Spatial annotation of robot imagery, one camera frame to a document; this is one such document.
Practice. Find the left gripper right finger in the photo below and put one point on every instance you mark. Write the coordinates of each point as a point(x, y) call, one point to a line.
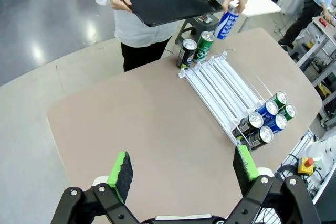
point(246, 166)

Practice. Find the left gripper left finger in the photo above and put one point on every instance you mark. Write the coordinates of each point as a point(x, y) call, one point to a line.
point(120, 174)

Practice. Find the blue Pocari Sweat can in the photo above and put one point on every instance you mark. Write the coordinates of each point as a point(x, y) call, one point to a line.
point(277, 127)
point(225, 26)
point(265, 111)

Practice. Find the green Chilsung Cider can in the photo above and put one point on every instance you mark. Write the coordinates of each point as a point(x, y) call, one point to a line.
point(279, 99)
point(203, 49)
point(288, 111)

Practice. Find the black plastic serving tray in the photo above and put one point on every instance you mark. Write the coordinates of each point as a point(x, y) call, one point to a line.
point(168, 1)

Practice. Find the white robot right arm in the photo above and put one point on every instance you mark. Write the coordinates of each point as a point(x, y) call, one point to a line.
point(328, 148)

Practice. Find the person in white jacket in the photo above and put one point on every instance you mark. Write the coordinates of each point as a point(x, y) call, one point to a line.
point(136, 32)

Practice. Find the black Pepsi can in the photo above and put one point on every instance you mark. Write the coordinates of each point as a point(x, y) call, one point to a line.
point(258, 138)
point(185, 56)

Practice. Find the second-row left green can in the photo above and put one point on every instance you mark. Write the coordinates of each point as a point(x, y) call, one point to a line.
point(248, 125)

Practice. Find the yellow red emergency stop button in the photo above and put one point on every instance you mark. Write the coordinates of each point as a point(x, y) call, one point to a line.
point(305, 166)

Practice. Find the white clear can dispenser rack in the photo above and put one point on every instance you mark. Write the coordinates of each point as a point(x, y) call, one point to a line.
point(218, 85)

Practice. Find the grey plastic stool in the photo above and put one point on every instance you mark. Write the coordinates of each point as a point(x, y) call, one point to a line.
point(298, 52)
point(199, 28)

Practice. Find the small red white package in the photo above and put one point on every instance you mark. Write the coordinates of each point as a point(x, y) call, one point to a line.
point(205, 19)

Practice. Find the small red object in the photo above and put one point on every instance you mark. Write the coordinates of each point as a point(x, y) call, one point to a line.
point(323, 22)

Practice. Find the large white table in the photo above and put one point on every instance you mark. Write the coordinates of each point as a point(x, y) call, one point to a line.
point(260, 1)

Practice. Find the aluminium frame workbench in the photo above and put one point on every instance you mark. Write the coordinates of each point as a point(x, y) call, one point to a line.
point(321, 48)

